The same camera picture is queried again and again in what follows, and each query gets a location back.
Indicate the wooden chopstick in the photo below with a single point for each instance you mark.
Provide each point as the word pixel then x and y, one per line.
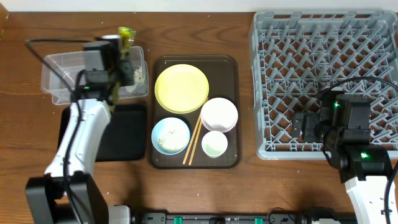
pixel 192 140
pixel 195 142

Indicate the small green cup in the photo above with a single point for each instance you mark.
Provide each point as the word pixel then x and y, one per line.
pixel 214 144

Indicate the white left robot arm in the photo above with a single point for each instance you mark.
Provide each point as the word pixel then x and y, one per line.
pixel 67 192

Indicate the crumpled white tissue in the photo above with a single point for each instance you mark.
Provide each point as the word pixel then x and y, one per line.
pixel 140 82

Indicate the green snack wrapper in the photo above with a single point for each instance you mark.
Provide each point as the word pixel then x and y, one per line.
pixel 125 34

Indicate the yellow plate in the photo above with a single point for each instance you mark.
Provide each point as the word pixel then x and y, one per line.
pixel 181 88

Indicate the left wooden chopstick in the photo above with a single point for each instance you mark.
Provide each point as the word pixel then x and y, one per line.
pixel 192 140

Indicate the right wooden chopstick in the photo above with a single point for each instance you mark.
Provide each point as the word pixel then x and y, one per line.
pixel 195 142

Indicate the dark brown tray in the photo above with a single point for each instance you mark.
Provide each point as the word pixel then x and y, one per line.
pixel 222 74

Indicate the rice pile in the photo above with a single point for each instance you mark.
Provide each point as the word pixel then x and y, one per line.
pixel 172 141

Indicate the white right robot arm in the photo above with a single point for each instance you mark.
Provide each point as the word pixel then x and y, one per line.
pixel 364 168

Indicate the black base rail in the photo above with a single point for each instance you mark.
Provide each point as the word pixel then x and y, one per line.
pixel 276 215

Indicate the light blue bowl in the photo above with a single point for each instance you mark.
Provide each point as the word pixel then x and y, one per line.
pixel 168 124

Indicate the black flat tray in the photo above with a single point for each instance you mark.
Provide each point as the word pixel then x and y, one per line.
pixel 118 137

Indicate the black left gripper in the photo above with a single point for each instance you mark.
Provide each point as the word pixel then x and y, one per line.
pixel 125 72

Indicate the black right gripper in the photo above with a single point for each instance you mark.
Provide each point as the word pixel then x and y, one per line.
pixel 311 119

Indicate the clear plastic bin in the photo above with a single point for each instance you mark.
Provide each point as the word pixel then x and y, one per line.
pixel 69 64

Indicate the pink white bowl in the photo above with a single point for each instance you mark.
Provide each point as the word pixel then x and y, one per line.
pixel 219 114

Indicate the grey dishwasher rack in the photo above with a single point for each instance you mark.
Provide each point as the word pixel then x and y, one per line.
pixel 298 53

